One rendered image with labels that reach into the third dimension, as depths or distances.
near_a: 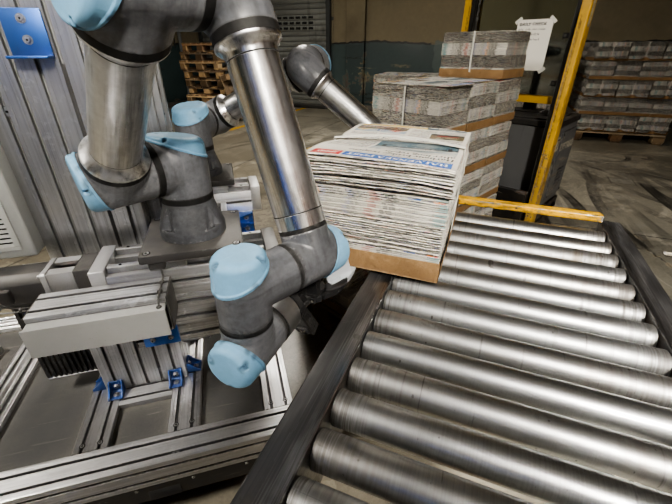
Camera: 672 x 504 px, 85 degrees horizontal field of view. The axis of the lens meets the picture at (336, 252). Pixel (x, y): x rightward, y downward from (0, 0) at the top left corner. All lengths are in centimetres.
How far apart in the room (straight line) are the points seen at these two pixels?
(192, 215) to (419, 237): 50
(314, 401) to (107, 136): 51
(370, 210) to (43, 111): 75
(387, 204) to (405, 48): 786
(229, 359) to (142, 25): 41
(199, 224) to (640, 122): 659
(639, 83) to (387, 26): 442
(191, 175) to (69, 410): 93
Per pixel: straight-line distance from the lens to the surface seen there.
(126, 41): 55
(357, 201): 71
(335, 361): 57
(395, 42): 857
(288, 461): 48
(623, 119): 691
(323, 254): 55
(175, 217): 90
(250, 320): 50
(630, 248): 110
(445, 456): 52
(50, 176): 112
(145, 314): 87
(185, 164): 86
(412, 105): 185
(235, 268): 47
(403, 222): 70
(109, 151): 74
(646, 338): 81
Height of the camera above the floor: 121
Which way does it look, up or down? 29 degrees down
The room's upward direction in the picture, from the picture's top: straight up
